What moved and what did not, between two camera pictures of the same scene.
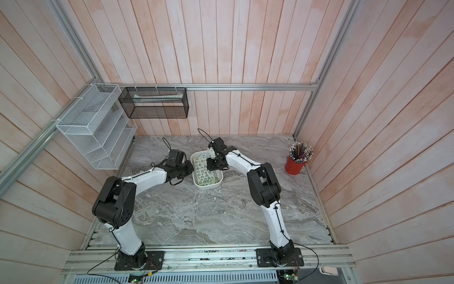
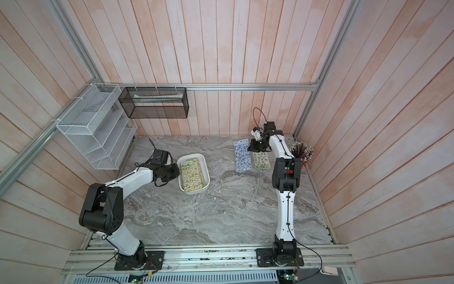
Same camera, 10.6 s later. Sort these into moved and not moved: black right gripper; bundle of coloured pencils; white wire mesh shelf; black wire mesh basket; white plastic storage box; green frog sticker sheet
Moved: green frog sticker sheet; black right gripper; white plastic storage box
Not moved: bundle of coloured pencils; white wire mesh shelf; black wire mesh basket
